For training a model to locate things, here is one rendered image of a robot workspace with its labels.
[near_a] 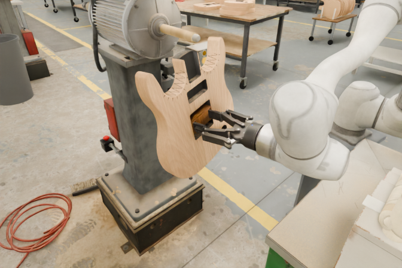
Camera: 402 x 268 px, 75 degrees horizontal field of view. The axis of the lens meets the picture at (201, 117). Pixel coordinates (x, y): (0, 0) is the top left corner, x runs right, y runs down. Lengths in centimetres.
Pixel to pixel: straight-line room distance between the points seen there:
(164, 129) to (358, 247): 50
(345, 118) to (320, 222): 80
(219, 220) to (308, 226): 119
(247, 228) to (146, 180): 72
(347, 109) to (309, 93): 94
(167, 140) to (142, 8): 51
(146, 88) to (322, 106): 38
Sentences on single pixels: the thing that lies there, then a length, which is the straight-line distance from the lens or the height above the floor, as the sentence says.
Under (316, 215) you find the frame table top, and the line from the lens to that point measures 75.
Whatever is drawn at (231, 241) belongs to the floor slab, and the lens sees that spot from 178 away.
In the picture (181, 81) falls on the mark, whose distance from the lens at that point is 74.
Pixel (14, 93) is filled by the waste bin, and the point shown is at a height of 15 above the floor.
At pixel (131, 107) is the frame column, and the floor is 86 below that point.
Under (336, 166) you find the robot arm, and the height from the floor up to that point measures 109.
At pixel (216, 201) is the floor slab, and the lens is 196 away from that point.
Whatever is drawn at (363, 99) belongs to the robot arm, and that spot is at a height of 93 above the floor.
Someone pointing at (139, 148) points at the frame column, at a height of 62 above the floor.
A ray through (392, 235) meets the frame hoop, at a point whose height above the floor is 111.
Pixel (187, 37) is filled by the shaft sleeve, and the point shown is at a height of 125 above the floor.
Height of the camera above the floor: 147
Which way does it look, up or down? 31 degrees down
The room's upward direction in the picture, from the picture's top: straight up
